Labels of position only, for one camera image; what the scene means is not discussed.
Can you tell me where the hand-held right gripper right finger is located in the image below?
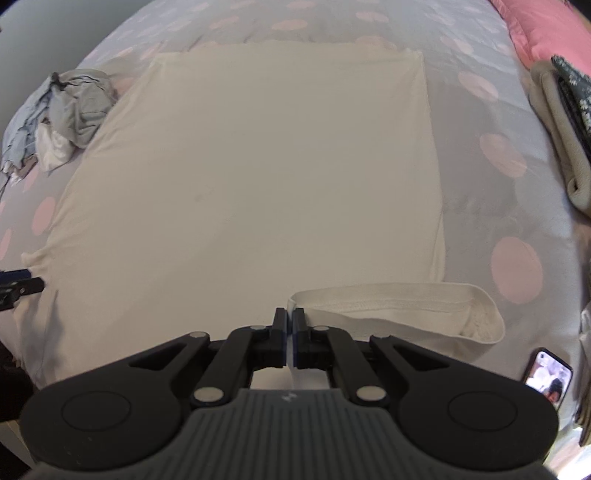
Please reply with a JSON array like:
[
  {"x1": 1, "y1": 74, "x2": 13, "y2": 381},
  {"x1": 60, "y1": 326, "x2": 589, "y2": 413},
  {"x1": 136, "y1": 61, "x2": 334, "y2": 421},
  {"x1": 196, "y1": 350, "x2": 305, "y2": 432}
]
[{"x1": 292, "y1": 308, "x2": 451, "y2": 408}]

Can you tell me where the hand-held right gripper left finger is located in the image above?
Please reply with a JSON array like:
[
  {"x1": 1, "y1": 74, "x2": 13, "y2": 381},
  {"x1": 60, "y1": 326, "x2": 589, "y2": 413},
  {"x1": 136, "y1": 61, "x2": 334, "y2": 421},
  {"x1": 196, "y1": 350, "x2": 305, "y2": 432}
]
[{"x1": 129, "y1": 308, "x2": 288, "y2": 408}]

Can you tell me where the pink pillow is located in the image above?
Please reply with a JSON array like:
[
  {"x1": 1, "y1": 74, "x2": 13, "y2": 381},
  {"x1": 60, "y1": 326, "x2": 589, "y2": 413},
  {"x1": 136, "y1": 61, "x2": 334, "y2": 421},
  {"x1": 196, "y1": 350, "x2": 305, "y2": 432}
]
[{"x1": 489, "y1": 0, "x2": 591, "y2": 77}]

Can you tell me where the smartphone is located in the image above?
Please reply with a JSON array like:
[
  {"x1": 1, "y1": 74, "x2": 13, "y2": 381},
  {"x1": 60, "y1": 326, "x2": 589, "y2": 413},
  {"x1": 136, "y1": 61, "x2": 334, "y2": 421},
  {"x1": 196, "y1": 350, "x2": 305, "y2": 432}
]
[{"x1": 524, "y1": 348, "x2": 574, "y2": 408}]

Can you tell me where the grey crumpled garment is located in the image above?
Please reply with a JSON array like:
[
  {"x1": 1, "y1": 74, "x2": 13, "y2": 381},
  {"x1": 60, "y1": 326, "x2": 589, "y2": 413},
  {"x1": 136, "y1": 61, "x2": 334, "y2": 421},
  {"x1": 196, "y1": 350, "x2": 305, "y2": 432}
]
[{"x1": 48, "y1": 69, "x2": 119, "y2": 149}]

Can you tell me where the polka dot bed sheet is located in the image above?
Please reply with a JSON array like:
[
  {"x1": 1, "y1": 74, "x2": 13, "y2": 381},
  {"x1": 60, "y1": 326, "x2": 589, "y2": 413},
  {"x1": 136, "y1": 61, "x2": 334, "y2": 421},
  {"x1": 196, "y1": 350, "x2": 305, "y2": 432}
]
[{"x1": 0, "y1": 0, "x2": 591, "y2": 416}]

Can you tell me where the white satin garment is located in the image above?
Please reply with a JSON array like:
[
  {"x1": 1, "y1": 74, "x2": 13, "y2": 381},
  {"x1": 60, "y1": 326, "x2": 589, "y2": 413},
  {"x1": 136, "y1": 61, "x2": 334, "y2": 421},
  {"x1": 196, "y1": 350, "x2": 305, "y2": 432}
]
[{"x1": 36, "y1": 121, "x2": 77, "y2": 173}]

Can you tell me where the light blue crumpled garment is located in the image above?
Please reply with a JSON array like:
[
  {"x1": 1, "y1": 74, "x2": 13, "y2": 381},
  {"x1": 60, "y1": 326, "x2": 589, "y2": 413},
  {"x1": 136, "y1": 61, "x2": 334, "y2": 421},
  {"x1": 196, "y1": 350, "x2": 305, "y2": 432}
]
[{"x1": 0, "y1": 76, "x2": 57, "y2": 186}]

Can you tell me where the cream white t-shirt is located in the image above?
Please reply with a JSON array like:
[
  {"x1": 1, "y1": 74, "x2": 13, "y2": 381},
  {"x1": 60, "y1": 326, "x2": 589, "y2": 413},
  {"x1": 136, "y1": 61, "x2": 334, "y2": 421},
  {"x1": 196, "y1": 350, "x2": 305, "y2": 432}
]
[{"x1": 14, "y1": 41, "x2": 506, "y2": 393}]

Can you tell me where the dark floral folded garment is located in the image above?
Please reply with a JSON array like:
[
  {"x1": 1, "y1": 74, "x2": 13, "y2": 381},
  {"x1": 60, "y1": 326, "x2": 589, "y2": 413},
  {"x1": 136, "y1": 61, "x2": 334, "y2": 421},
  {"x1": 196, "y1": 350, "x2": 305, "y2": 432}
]
[{"x1": 551, "y1": 54, "x2": 591, "y2": 155}]

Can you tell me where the taupe folded garment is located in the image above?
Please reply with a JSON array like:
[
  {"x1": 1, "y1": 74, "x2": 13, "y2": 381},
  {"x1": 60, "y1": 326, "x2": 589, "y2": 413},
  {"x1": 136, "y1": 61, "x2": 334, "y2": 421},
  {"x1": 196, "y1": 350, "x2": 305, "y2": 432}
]
[{"x1": 529, "y1": 60, "x2": 591, "y2": 212}]

